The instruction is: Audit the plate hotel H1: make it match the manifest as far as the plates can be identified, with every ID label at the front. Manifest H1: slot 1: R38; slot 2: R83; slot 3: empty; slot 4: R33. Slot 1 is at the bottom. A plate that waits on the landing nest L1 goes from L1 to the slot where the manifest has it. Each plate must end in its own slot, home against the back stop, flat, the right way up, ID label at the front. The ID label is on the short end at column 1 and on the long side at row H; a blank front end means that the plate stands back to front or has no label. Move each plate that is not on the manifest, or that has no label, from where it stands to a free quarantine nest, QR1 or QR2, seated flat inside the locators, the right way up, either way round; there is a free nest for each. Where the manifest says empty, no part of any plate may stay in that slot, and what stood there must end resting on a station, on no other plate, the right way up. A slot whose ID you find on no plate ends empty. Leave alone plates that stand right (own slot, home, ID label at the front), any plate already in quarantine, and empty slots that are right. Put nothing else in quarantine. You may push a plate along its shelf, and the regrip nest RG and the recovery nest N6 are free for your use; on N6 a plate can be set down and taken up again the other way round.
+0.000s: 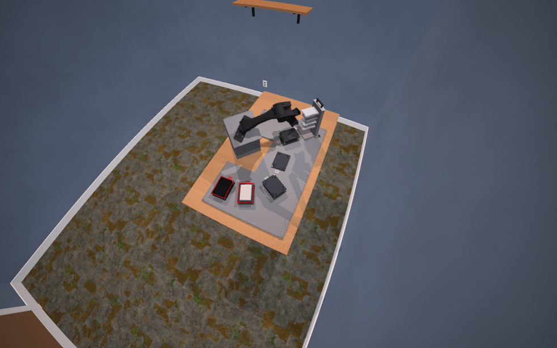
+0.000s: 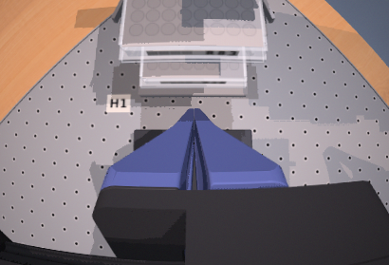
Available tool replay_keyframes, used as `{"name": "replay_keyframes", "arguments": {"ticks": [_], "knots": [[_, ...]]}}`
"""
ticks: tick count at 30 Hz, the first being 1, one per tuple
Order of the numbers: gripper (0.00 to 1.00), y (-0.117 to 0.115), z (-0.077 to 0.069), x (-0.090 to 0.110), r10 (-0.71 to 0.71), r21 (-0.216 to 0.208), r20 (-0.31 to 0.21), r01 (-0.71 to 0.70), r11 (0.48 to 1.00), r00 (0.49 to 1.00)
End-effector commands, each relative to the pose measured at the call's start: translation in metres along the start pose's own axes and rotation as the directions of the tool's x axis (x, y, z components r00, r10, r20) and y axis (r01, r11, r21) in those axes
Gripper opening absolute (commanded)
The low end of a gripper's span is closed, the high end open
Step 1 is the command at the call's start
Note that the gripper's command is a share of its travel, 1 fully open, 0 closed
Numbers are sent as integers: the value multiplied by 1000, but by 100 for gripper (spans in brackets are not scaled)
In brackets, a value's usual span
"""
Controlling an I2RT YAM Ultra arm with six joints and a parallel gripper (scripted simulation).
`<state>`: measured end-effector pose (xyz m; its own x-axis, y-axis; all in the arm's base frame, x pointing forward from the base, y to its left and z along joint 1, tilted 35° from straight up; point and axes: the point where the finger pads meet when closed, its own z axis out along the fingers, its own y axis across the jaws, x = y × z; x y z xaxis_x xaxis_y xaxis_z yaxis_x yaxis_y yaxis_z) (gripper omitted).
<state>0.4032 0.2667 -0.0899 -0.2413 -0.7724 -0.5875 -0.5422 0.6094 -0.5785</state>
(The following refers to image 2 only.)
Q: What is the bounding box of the grey shelf rack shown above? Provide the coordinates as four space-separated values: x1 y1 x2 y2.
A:
111 0 275 97

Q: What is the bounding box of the grey perforated base plate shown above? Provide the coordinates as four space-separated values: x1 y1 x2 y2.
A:
0 0 389 257

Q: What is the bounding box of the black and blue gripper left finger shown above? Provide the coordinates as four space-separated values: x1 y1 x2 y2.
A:
101 108 195 190

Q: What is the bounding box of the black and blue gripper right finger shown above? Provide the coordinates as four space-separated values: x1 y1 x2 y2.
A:
194 108 288 190

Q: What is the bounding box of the translucent white rectangular plate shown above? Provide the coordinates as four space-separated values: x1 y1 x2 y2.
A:
119 0 268 64
139 63 247 88

